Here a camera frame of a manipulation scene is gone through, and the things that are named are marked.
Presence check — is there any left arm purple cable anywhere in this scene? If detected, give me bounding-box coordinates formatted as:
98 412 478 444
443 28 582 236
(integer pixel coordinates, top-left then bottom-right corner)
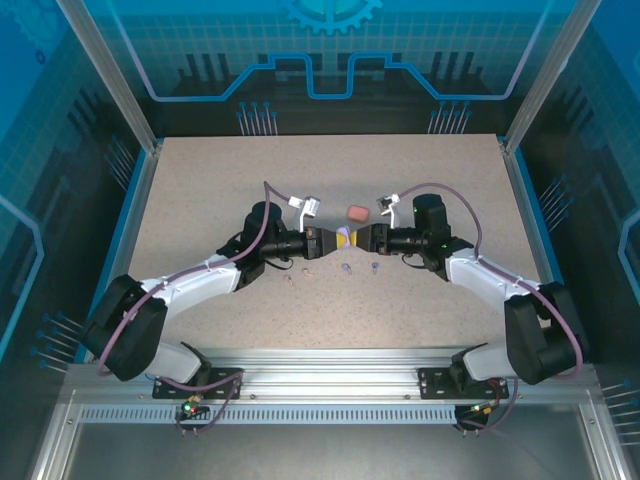
95 180 302 437

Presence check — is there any grey metal tray panel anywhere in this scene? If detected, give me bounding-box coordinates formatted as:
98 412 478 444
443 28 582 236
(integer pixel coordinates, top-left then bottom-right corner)
59 424 601 480

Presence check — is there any wide aluminium base rail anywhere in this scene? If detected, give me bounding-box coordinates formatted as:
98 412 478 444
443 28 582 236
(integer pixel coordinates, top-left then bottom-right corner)
64 347 601 401

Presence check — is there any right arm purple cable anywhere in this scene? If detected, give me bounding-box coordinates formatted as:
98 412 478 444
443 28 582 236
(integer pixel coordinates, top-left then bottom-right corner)
394 183 587 437

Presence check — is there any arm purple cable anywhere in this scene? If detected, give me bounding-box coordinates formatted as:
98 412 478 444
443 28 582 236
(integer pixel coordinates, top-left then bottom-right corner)
394 183 587 437
95 180 302 437

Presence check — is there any slotted aluminium cable duct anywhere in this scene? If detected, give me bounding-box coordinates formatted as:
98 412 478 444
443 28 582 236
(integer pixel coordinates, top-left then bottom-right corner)
78 405 464 426

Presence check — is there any aluminium frame post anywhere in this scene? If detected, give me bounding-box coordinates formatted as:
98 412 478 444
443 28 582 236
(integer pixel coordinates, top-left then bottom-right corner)
53 0 165 155
501 0 587 157

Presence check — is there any aluminium side rail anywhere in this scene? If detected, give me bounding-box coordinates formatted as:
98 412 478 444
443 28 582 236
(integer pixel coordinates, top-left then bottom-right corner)
82 142 164 365
498 133 596 365

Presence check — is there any lit power connector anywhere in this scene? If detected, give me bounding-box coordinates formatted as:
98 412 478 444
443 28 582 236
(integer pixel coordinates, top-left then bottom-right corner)
467 399 502 420
180 397 210 420

